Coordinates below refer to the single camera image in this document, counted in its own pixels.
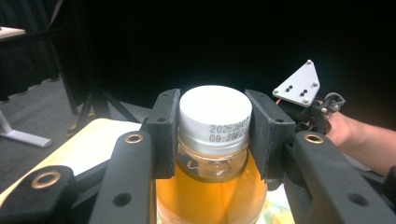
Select white table mat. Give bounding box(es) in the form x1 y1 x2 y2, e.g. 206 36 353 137
59 119 144 177

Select black tripod stand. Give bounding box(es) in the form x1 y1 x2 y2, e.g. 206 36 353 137
49 27 142 138

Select orange drink bottle white cap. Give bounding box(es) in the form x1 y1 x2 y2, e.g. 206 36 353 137
155 85 269 224

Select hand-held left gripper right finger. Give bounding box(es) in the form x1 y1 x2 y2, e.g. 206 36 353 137
244 89 297 182

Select white metal desk frame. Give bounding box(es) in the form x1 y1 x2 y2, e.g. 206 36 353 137
0 107 53 149

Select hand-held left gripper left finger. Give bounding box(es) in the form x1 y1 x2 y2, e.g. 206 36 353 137
140 88 182 180

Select right gripper grey cable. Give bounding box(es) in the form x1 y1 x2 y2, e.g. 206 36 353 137
322 91 347 114

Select dark curtain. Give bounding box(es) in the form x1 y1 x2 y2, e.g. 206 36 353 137
0 0 62 102

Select orange slice print cloth bag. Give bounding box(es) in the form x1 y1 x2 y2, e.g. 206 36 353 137
254 182 297 224

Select pale wooden board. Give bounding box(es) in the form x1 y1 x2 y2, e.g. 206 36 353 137
0 26 27 40

